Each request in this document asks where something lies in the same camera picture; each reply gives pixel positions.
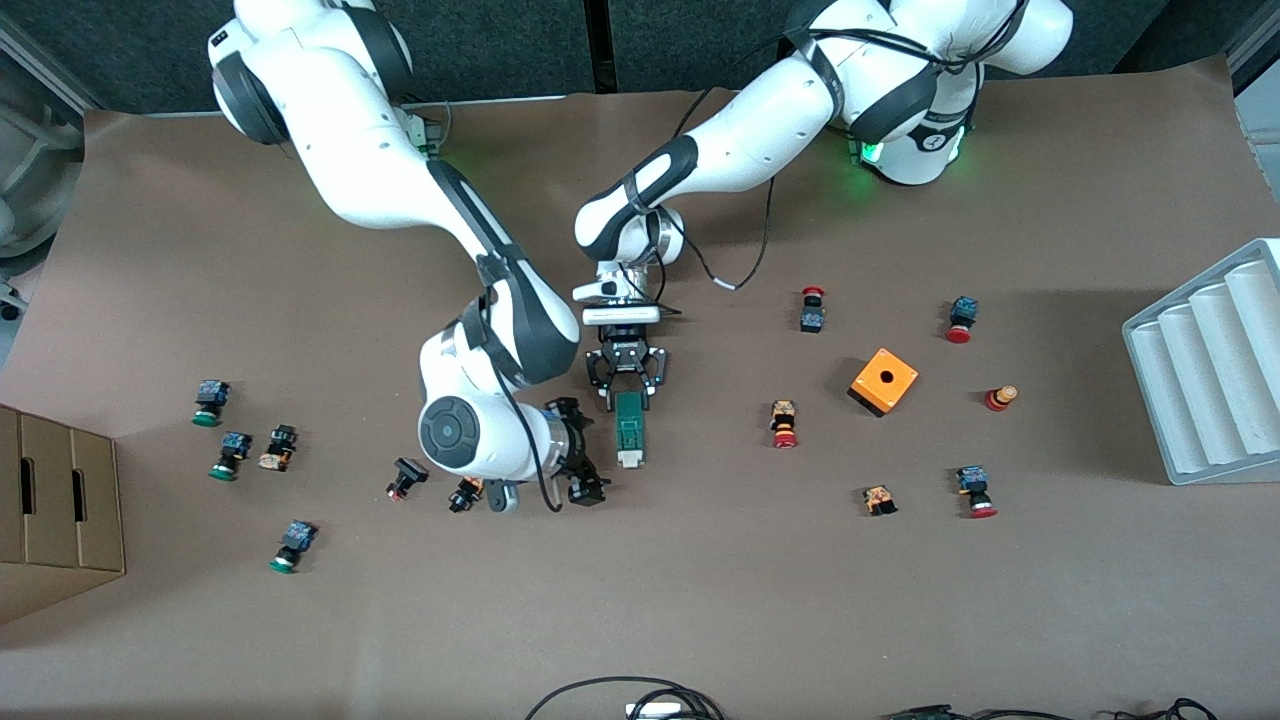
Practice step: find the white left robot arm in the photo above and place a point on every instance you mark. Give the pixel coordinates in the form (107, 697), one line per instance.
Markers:
(760, 120)

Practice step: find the brown cardboard box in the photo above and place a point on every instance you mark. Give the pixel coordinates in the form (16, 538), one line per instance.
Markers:
(60, 500)

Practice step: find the orange white contact block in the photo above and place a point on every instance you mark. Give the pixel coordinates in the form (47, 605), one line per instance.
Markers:
(879, 499)

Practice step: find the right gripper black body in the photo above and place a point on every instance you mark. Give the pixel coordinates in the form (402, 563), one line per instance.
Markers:
(567, 443)

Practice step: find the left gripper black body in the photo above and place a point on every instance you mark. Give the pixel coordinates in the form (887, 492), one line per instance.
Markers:
(626, 354)

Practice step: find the white plug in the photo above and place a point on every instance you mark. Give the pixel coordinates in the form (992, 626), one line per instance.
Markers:
(655, 711)

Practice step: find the grey ribbed tray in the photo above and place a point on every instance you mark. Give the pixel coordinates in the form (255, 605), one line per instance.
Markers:
(1200, 380)

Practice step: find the red button tan block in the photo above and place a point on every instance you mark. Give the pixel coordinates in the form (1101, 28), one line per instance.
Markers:
(784, 425)

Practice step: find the brown paper table cover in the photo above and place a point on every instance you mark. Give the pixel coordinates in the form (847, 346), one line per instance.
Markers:
(640, 600)

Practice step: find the orange button enclosure box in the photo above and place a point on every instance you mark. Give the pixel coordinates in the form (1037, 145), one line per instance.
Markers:
(900, 372)

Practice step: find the red mushroom button blue block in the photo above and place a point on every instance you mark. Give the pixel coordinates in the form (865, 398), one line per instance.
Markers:
(972, 482)
(963, 312)
(812, 320)

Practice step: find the black button orange block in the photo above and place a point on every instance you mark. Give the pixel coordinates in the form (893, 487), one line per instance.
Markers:
(466, 494)

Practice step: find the green push button blue block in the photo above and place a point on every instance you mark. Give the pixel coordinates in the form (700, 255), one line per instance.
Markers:
(297, 538)
(210, 395)
(233, 447)

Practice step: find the black button red tip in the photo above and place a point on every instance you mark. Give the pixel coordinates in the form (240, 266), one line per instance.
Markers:
(408, 472)

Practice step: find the green load switch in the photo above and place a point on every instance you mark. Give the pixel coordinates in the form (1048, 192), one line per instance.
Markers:
(630, 430)

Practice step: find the small red orange button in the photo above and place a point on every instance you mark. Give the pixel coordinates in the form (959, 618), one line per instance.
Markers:
(997, 400)

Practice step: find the grey white equipment edge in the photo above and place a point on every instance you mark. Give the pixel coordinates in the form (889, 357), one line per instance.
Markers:
(1262, 100)

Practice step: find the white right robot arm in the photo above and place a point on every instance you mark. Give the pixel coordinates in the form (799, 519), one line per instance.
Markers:
(350, 130)

